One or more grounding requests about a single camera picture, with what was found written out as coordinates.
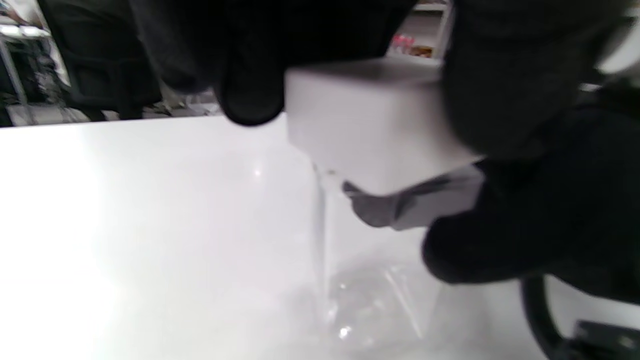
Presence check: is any person's right hand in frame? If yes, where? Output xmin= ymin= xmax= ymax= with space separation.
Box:
xmin=421 ymin=85 xmax=640 ymax=305

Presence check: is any person's left hand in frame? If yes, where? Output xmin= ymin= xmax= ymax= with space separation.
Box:
xmin=127 ymin=0 xmax=632 ymax=155

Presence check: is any white square jar lid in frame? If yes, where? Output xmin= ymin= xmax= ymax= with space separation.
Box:
xmin=284 ymin=56 xmax=483 ymax=197

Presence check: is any clear square coffee jar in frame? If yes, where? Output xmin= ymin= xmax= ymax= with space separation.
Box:
xmin=309 ymin=162 xmax=483 ymax=353

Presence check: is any black office chair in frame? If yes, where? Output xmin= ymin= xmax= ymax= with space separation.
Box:
xmin=37 ymin=0 xmax=163 ymax=122

